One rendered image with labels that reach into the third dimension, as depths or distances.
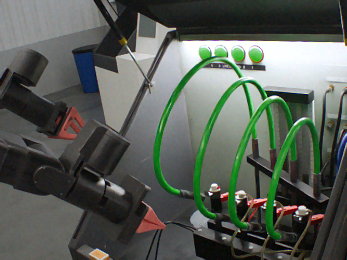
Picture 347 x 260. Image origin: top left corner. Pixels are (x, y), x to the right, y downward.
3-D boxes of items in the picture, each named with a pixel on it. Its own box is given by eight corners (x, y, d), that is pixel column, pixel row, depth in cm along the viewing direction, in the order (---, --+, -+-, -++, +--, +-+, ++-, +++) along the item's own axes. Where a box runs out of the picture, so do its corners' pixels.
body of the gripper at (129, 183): (154, 190, 63) (119, 171, 59) (123, 245, 62) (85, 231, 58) (134, 177, 68) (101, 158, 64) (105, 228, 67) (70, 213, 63)
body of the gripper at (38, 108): (55, 108, 87) (26, 91, 84) (70, 104, 79) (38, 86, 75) (42, 134, 85) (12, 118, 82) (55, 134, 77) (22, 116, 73)
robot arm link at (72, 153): (15, 160, 58) (29, 184, 51) (56, 95, 58) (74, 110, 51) (78, 190, 65) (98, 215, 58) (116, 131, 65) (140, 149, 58)
